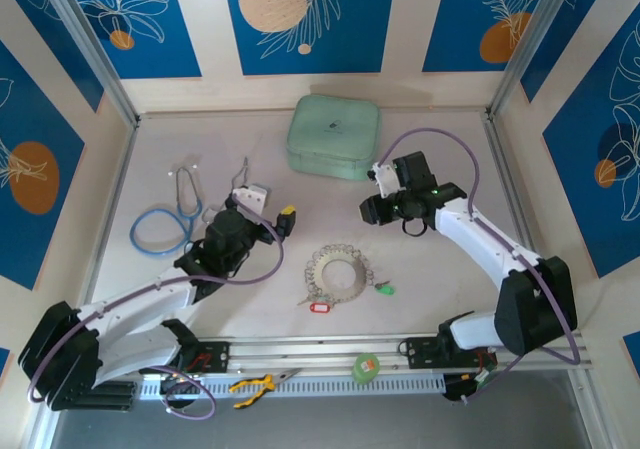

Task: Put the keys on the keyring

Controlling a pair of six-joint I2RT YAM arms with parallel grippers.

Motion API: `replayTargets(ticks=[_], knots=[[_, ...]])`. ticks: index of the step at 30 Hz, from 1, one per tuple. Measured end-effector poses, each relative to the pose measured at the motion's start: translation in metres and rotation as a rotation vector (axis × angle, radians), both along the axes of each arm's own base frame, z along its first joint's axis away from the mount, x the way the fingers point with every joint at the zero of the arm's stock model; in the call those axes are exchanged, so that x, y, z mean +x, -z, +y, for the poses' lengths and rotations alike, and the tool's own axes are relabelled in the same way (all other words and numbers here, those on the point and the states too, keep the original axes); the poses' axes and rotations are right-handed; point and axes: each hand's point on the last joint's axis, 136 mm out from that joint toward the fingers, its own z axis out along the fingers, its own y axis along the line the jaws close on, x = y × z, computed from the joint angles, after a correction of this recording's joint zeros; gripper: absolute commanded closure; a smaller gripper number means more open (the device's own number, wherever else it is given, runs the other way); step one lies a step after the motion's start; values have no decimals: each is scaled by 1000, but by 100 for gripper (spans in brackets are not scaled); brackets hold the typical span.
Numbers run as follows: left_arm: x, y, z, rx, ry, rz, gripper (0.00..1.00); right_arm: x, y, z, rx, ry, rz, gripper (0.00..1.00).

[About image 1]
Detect metal keyring disc with rings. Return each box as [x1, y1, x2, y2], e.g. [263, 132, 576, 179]
[303, 242, 375, 309]

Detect key with red tag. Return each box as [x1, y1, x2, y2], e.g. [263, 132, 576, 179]
[297, 296, 328, 316]

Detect blue stethoscope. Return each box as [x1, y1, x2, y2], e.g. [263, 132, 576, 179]
[130, 164, 205, 259]

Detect mint green zippered case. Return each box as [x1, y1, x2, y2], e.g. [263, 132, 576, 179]
[285, 93, 382, 183]

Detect yellow black pliers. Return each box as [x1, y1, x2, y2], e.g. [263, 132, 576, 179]
[228, 367, 303, 410]

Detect green tape roll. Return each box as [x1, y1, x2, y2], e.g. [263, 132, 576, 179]
[351, 352, 381, 384]

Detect black ribbed block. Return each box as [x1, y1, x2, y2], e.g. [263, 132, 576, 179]
[87, 381, 137, 413]

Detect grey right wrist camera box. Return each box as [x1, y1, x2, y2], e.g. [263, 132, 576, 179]
[368, 163, 401, 198]

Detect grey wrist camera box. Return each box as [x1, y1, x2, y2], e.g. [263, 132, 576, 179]
[368, 163, 401, 198]
[232, 183, 271, 216]

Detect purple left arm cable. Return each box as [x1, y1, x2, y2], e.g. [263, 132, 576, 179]
[27, 203, 286, 423]

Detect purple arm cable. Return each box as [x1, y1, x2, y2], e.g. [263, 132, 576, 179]
[27, 203, 286, 423]
[374, 127, 584, 406]

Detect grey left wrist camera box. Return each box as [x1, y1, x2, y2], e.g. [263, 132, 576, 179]
[232, 183, 271, 216]

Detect metal wire tongs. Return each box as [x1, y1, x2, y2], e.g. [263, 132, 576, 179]
[201, 156, 251, 223]

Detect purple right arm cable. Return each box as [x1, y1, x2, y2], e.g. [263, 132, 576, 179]
[374, 127, 584, 406]

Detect aluminium side rail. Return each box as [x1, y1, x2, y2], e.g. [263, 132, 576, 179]
[482, 113, 561, 330]
[79, 118, 144, 310]

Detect small board with red wires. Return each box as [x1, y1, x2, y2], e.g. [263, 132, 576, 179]
[169, 352, 214, 385]
[462, 351, 501, 388]

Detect aluminium rail beam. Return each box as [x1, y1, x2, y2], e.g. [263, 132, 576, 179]
[42, 329, 596, 384]

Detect grey slotted cable duct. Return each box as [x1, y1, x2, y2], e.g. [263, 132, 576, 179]
[137, 372, 446, 400]

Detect blue floral wall poster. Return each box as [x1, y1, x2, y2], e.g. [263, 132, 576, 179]
[49, 0, 204, 79]
[542, 3, 640, 278]
[0, 38, 86, 290]
[222, 0, 399, 76]
[422, 0, 566, 74]

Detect aluminium frame post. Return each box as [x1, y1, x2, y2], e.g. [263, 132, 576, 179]
[487, 0, 589, 120]
[37, 0, 140, 126]

